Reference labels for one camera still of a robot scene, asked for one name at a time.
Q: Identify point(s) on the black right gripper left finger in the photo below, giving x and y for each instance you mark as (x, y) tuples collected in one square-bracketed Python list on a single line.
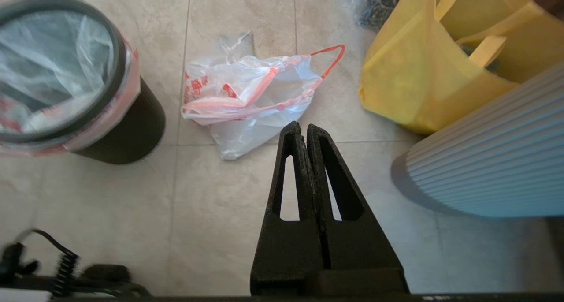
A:
[(286, 249)]

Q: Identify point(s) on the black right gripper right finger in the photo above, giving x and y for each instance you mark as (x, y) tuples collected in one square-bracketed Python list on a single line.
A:
[(361, 249)]

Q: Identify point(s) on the white trash bag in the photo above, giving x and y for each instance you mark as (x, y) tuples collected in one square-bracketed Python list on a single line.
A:
[(53, 59), (246, 99)]

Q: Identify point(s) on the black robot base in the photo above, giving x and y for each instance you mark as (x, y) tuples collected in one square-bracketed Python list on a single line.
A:
[(88, 280)]

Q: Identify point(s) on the yellow fabric tote bag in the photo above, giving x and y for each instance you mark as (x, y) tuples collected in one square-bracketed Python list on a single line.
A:
[(414, 86)]

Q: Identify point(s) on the black round trash bin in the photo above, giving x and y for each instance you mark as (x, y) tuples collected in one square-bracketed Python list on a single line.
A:
[(132, 130)]

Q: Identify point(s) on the clear plastic bag black contents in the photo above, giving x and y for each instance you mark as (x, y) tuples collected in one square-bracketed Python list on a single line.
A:
[(372, 4)]

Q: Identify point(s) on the grey ribbed round object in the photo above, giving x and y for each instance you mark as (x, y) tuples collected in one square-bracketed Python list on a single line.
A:
[(493, 161)]

